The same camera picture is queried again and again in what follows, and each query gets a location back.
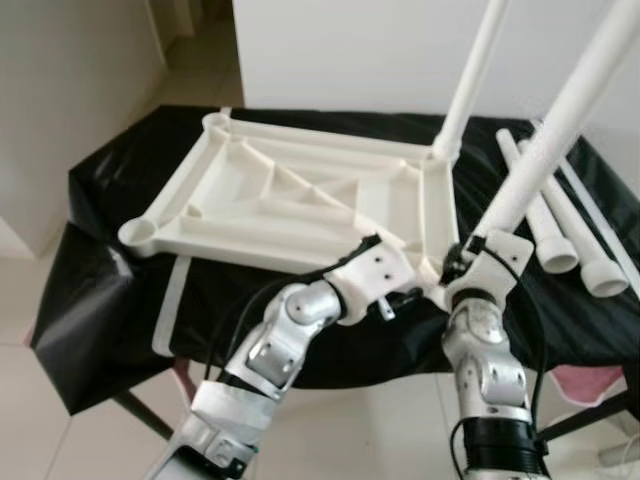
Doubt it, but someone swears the pink cloth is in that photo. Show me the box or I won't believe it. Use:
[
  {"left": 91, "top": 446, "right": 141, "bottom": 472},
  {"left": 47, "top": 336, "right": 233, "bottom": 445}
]
[
  {"left": 172, "top": 360, "right": 197, "bottom": 403},
  {"left": 555, "top": 365, "right": 626, "bottom": 404}
]

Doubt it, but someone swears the black metal stand leg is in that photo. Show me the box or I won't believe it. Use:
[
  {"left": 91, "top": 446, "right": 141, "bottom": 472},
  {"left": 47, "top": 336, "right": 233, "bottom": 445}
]
[
  {"left": 540, "top": 390, "right": 640, "bottom": 446},
  {"left": 110, "top": 390, "right": 171, "bottom": 441}
]

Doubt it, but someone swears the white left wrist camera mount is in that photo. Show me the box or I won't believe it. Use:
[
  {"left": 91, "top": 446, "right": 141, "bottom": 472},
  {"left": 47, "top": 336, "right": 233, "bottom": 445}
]
[{"left": 330, "top": 235, "right": 416, "bottom": 321}]

